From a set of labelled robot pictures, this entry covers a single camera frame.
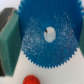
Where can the red plastic gear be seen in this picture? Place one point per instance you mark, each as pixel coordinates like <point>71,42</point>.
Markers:
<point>31,79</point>

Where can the blue plastic gear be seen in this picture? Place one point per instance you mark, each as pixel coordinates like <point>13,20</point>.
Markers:
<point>50,30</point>

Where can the green padded gripper right finger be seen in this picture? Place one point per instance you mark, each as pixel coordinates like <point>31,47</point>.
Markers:
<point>81,40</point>

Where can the green padded gripper left finger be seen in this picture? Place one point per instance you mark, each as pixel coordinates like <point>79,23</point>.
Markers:
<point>10,41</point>

